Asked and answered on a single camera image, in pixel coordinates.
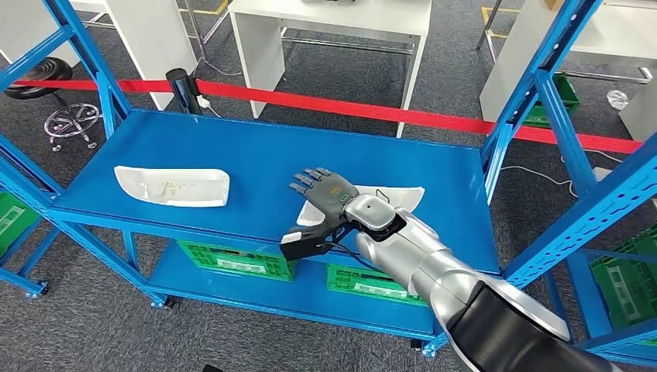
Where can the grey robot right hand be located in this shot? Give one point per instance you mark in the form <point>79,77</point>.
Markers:
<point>328,192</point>

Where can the white plastic shell part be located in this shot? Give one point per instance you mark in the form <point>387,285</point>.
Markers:
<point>405,197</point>
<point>174,187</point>

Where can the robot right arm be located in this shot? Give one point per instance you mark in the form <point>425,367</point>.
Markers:
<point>436,262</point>

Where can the blue steel shelf rack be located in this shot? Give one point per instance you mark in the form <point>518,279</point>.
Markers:
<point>20,281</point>
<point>256,169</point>
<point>585,292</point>

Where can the red barrier belt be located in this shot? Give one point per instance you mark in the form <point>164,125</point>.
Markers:
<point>359,109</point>

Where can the green plastic crate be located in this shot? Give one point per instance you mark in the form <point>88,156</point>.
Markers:
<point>15,221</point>
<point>626,287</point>
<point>231,262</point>
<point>369,285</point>
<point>571,92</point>

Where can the white panel desk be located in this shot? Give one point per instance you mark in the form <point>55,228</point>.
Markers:
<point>328,18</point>
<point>616,25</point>
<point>641,115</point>
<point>149,46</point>

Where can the brown cardboard box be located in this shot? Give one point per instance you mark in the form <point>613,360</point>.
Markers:
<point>554,4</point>

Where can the clear plastic bag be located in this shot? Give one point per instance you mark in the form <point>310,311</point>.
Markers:
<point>617,99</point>

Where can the black round stool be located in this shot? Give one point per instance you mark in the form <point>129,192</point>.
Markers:
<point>36,77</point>

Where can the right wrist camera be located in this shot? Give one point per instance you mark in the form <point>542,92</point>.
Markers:
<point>300,250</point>

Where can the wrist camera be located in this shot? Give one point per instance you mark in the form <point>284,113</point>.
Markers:
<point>213,368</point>
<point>300,250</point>

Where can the black stanchion post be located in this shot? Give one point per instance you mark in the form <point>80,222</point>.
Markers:
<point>182,90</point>

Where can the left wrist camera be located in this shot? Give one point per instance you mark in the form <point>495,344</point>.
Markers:
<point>213,368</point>

